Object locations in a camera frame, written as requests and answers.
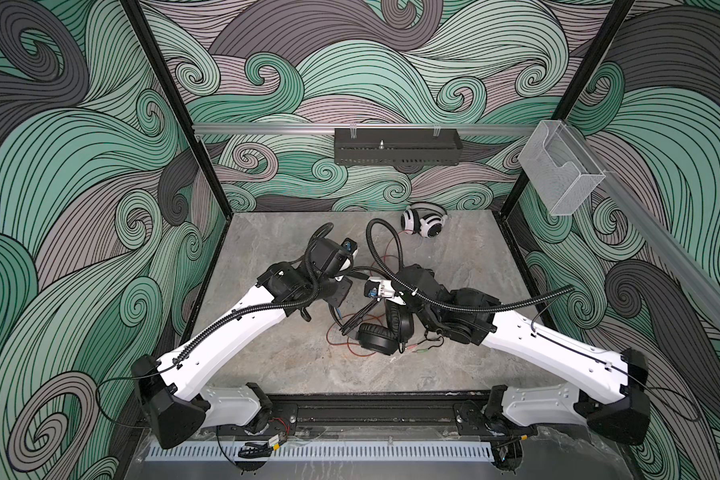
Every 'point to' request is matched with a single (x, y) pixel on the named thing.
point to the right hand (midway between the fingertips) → (409, 269)
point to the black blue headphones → (383, 326)
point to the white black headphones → (424, 218)
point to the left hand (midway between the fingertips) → (341, 280)
